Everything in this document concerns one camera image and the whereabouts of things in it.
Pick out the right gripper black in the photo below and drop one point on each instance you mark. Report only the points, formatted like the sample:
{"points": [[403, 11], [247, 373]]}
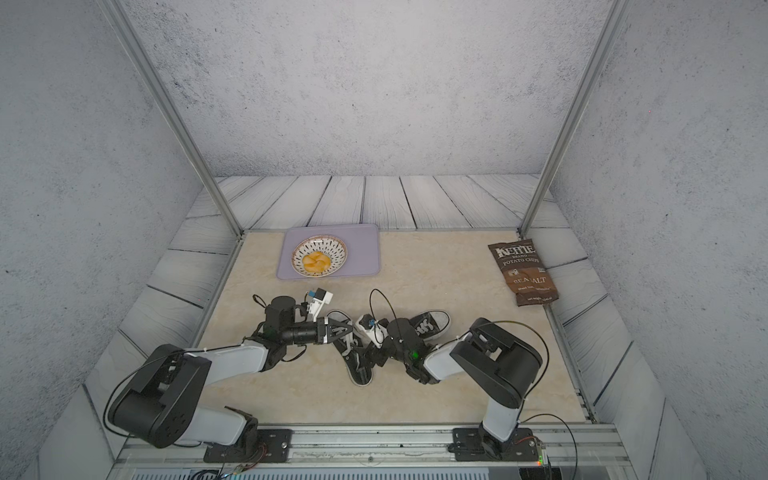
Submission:
{"points": [[373, 353]]}

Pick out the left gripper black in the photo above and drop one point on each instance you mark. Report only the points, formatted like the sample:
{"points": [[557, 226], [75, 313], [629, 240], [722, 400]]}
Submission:
{"points": [[347, 327]]}

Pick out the black canvas sneaker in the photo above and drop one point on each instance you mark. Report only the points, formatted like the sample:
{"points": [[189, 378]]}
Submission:
{"points": [[351, 349], [409, 340]]}

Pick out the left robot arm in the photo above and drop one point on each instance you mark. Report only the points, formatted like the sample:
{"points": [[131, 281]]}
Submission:
{"points": [[159, 402]]}

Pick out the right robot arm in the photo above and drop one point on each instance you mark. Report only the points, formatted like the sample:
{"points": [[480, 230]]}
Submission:
{"points": [[504, 366]]}

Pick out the yellow bread roll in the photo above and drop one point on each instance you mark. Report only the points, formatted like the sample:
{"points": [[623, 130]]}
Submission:
{"points": [[316, 262]]}

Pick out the patterned ceramic bowl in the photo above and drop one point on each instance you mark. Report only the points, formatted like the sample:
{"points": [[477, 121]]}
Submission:
{"points": [[332, 246]]}

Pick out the lavender tray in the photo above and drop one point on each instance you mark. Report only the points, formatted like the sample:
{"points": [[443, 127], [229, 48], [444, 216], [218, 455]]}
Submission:
{"points": [[352, 250]]}

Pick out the brown potato chips bag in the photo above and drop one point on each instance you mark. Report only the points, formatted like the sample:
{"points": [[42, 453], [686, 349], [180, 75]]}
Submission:
{"points": [[524, 272]]}

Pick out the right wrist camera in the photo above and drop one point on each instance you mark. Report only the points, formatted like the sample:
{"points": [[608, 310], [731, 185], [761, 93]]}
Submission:
{"points": [[367, 328]]}

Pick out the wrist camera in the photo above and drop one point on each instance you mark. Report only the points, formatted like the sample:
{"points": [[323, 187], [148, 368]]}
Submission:
{"points": [[367, 328], [316, 300]]}

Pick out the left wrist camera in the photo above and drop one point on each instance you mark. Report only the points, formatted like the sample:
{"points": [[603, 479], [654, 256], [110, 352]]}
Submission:
{"points": [[316, 300]]}

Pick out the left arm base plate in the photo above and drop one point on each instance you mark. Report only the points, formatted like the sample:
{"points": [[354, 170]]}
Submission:
{"points": [[255, 445]]}

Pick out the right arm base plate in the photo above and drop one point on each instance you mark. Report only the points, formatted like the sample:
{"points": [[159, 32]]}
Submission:
{"points": [[475, 444]]}

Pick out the aluminium front rail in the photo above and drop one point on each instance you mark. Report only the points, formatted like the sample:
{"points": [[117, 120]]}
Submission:
{"points": [[581, 451]]}

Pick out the left aluminium frame post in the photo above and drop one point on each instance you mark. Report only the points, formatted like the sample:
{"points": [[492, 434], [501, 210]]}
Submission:
{"points": [[128, 38]]}

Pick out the aluminium frame post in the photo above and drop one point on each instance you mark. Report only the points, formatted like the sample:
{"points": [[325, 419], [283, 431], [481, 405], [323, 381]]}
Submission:
{"points": [[128, 38], [611, 28]]}

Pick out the right aluminium frame post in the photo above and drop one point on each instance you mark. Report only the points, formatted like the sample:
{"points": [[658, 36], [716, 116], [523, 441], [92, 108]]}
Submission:
{"points": [[611, 28]]}

